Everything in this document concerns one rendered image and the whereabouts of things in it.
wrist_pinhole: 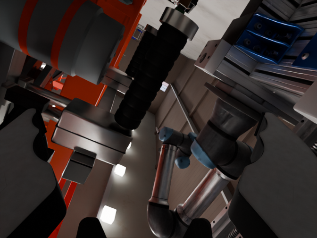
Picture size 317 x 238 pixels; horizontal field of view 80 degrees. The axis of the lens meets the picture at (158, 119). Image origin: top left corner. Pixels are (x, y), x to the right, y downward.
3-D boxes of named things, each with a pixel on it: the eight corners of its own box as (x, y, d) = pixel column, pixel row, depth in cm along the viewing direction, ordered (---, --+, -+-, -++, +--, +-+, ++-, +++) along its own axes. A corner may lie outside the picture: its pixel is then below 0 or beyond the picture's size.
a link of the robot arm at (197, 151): (217, 134, 60) (194, 166, 64) (245, 147, 66) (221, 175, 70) (201, 117, 70) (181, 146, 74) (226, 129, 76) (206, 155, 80)
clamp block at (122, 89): (104, 65, 53) (96, 82, 54) (134, 80, 55) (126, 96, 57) (106, 63, 57) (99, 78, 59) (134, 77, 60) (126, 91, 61)
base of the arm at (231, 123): (267, 126, 59) (247, 151, 62) (245, 111, 73) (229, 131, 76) (229, 103, 56) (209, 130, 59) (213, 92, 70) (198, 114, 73)
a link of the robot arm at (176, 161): (194, 159, 100) (186, 172, 103) (187, 147, 110) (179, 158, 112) (183, 156, 97) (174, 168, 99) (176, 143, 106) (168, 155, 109)
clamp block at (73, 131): (62, 108, 22) (47, 144, 23) (134, 139, 24) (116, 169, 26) (74, 95, 26) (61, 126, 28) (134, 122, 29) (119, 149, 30)
